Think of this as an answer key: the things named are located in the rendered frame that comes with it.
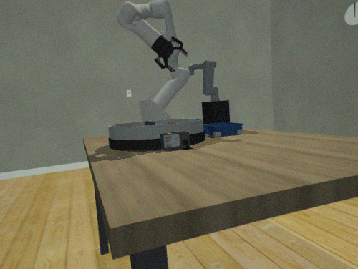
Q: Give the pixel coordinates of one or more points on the blue crate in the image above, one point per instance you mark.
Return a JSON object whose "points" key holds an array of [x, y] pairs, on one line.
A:
{"points": [[223, 128]]}

